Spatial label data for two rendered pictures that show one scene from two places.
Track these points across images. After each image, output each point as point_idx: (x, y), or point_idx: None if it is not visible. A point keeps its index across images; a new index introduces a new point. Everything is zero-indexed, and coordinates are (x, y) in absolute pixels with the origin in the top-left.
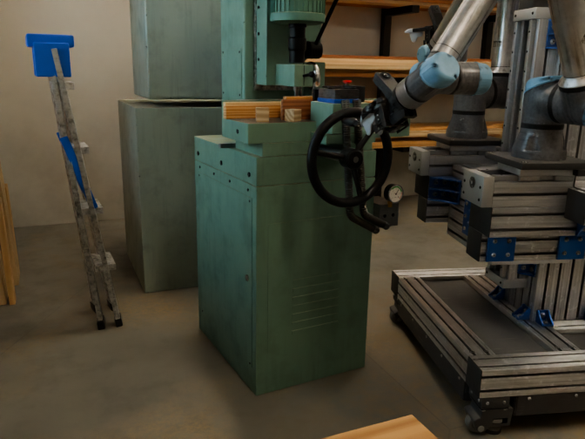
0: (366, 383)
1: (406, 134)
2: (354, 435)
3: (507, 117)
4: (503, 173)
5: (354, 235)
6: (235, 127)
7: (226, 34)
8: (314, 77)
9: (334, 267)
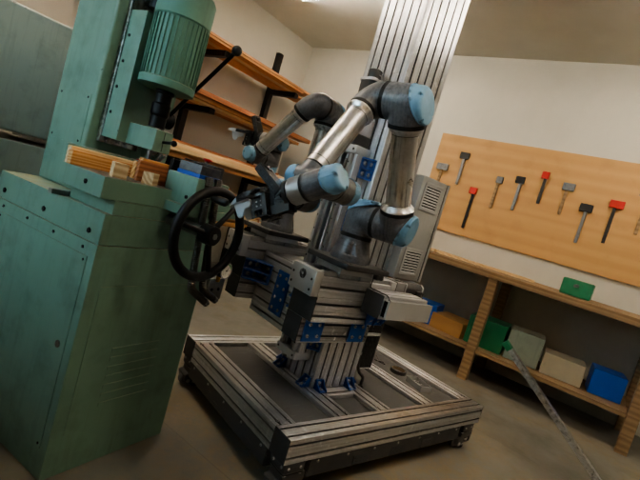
0: (165, 452)
1: None
2: None
3: (317, 221)
4: (322, 269)
5: (180, 305)
6: (83, 175)
7: (71, 73)
8: None
9: (155, 335)
